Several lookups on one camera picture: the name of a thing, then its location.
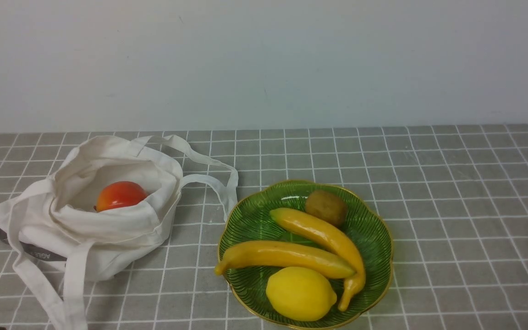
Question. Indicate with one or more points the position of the red orange round fruit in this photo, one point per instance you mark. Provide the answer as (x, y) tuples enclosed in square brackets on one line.
[(119, 195)]

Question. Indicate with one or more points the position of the brown kiwi fruit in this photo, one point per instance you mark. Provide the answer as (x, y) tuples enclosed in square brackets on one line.
[(327, 207)]

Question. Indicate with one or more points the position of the white cloth tote bag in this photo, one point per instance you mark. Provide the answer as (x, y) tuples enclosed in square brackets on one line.
[(61, 241)]

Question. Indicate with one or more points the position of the green glass plate gold rim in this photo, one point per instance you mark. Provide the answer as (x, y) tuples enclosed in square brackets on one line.
[(250, 220)]

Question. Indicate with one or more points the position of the upper yellow banana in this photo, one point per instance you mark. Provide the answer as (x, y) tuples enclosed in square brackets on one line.
[(329, 237)]

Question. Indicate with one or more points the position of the yellow banana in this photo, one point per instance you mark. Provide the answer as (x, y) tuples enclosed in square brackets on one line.
[(329, 237), (283, 254)]

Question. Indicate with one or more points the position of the lower yellow banana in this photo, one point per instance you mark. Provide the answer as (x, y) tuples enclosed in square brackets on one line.
[(283, 254)]

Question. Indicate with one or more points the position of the yellow lemon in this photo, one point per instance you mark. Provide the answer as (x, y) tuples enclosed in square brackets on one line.
[(300, 294)]

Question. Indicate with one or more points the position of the grey checkered tablecloth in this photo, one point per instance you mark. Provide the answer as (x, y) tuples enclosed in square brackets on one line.
[(455, 199)]

